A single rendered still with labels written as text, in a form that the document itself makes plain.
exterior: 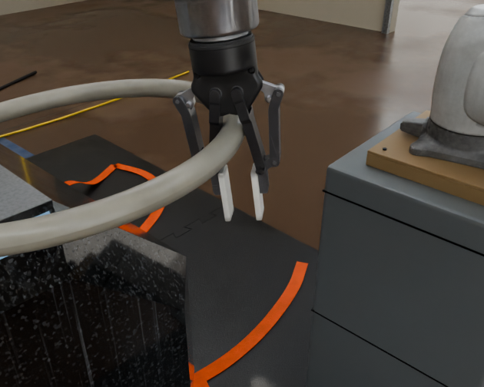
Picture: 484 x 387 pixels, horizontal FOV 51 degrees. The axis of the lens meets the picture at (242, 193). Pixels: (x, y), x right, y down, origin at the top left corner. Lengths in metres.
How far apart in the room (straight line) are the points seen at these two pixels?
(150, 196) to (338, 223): 0.67
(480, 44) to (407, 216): 0.33
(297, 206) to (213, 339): 0.89
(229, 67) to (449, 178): 0.56
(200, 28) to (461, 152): 0.64
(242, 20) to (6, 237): 0.31
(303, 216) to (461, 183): 1.40
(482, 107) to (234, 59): 0.55
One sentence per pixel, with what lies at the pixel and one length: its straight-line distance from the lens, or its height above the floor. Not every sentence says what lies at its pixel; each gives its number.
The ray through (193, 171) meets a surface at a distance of 0.52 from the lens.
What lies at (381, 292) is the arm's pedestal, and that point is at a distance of 1.14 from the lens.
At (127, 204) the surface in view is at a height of 1.04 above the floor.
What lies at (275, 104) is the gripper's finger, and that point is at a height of 1.07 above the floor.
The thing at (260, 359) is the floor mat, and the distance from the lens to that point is 1.69.
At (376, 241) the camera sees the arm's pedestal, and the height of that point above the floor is 0.67.
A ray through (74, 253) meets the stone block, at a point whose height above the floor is 0.80.
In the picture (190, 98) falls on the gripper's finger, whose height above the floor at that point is 1.07.
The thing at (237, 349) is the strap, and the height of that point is 0.02.
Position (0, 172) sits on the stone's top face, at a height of 0.87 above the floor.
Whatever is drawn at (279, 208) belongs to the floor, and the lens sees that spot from 2.38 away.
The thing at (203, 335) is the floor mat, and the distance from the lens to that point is 1.76.
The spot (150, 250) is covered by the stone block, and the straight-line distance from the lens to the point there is 0.99.
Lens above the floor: 1.29
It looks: 31 degrees down
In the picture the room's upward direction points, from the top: straight up
